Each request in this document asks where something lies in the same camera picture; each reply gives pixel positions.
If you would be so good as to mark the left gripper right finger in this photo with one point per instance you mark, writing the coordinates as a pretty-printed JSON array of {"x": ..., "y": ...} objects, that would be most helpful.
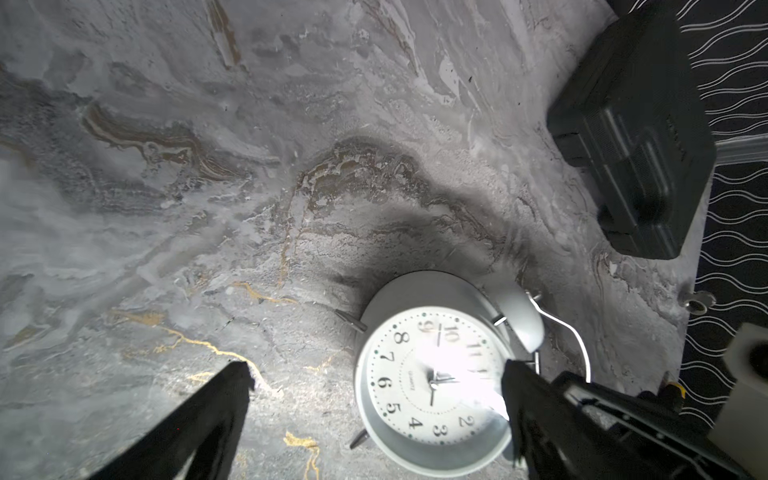
[{"x": 554, "y": 438}]

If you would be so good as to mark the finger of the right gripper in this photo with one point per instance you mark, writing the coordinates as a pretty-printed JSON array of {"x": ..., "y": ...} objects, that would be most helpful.
[{"x": 662, "y": 438}]

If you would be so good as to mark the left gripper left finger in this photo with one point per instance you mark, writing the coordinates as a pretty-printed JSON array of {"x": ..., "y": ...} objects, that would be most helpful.
[{"x": 203, "y": 433}]

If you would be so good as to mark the white twin-bell alarm clock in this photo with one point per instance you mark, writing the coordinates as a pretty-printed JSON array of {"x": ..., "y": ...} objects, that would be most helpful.
[{"x": 430, "y": 356}]

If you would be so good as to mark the black yellow screwdriver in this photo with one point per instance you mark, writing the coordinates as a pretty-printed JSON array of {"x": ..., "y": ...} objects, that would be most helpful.
[{"x": 671, "y": 393}]

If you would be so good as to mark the small metal socket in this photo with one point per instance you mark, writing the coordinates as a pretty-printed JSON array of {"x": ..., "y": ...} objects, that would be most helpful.
[{"x": 699, "y": 303}]

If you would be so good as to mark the black plastic tool case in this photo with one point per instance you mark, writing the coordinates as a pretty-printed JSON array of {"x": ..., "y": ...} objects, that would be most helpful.
[{"x": 631, "y": 116}]

